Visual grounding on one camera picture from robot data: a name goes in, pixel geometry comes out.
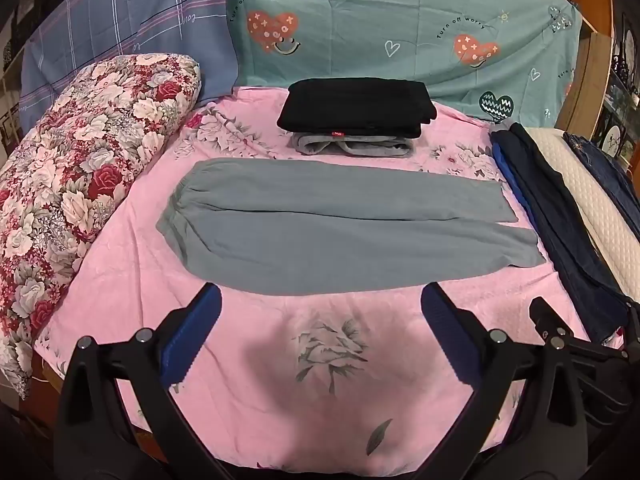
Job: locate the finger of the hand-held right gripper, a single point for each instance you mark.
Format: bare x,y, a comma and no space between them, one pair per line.
600,385
545,317

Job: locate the wooden shelf with ornaments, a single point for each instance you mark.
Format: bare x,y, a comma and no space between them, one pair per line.
592,60

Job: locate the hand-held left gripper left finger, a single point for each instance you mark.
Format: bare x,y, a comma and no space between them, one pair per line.
197,325

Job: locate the dark denim jeans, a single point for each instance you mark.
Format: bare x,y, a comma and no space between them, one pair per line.
605,170

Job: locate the folded black garment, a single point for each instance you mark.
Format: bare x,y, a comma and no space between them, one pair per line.
350,102

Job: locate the grey-green pants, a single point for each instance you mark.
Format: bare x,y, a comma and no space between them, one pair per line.
325,240

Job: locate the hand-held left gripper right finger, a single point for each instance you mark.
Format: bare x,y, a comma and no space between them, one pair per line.
442,322

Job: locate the bright blue garment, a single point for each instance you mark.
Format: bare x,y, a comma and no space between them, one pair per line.
510,180

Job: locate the red floral quilt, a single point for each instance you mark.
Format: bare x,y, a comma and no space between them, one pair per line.
85,170

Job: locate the navy pants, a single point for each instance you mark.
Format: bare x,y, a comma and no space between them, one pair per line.
560,230

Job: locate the pink floral bedsheet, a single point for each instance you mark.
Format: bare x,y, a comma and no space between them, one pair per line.
280,360

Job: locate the teal heart-print pillow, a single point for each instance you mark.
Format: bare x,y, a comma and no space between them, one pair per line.
375,15

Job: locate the cream textured pillow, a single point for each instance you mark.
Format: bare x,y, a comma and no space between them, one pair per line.
585,195

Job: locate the folded grey garment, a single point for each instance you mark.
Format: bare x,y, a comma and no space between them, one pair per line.
360,146

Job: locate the blue plaid pillow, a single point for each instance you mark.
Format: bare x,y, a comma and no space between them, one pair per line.
125,10

